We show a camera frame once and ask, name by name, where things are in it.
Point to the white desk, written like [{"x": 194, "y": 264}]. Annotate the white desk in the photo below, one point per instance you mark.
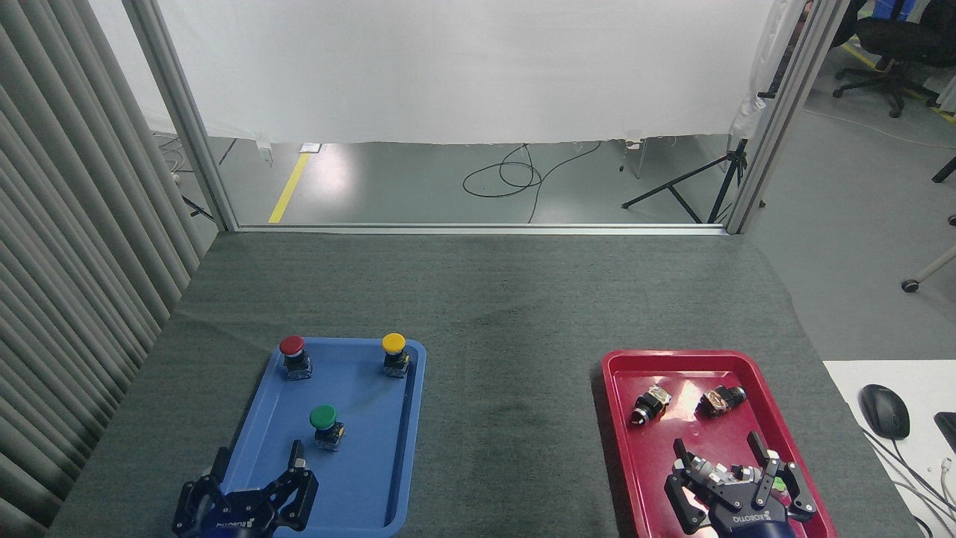
[{"x": 919, "y": 373}]

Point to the dark grey table cloth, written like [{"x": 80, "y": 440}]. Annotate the dark grey table cloth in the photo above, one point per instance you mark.
[{"x": 508, "y": 314}]

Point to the black brass-bodied switch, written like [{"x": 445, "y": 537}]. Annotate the black brass-bodied switch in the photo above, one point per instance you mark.
[{"x": 721, "y": 400}]

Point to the red plastic tray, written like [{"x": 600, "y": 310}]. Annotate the red plastic tray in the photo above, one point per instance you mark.
[{"x": 672, "y": 448}]

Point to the green push button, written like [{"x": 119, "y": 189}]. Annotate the green push button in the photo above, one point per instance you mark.
[{"x": 323, "y": 417}]

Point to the silver frame rail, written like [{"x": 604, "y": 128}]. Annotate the silver frame rail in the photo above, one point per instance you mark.
[{"x": 478, "y": 228}]

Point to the silver frame post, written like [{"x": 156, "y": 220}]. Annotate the silver frame post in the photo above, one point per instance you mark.
[
  {"x": 788, "y": 112},
  {"x": 179, "y": 112}
]

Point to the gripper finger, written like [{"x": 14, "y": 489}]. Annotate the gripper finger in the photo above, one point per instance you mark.
[
  {"x": 769, "y": 478},
  {"x": 683, "y": 501},
  {"x": 295, "y": 493},
  {"x": 190, "y": 504}
]

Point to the blue plastic tray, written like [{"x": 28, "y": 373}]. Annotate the blue plastic tray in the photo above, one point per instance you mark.
[{"x": 358, "y": 448}]

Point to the black computer mouse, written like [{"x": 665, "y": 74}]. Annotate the black computer mouse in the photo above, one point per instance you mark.
[{"x": 883, "y": 411}]

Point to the yellow push button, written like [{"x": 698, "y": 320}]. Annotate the yellow push button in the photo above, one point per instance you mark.
[{"x": 393, "y": 343}]

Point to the black keyboard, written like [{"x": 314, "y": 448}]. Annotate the black keyboard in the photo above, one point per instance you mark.
[{"x": 947, "y": 430}]

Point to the black office chair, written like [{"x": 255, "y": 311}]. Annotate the black office chair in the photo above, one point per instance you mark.
[{"x": 900, "y": 37}]

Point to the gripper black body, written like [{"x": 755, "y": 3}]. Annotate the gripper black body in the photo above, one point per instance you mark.
[
  {"x": 235, "y": 519},
  {"x": 747, "y": 523}
]

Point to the black tripod stand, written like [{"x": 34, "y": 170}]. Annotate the black tripod stand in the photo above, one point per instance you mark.
[{"x": 694, "y": 183}]

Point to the white backdrop sheet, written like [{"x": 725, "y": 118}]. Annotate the white backdrop sheet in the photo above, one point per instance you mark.
[{"x": 448, "y": 67}]

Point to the white chair leg with castor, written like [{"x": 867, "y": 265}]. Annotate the white chair leg with castor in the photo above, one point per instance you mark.
[{"x": 933, "y": 270}]

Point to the grey pleated curtain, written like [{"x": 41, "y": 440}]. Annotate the grey pleated curtain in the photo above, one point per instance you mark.
[{"x": 67, "y": 261}]

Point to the red push button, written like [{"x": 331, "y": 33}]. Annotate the red push button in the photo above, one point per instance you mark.
[{"x": 292, "y": 345}]

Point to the black knob selector switch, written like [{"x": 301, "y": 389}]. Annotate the black knob selector switch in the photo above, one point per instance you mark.
[{"x": 648, "y": 407}]

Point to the yellow floor tape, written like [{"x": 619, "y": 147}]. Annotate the yellow floor tape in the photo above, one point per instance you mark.
[{"x": 288, "y": 188}]

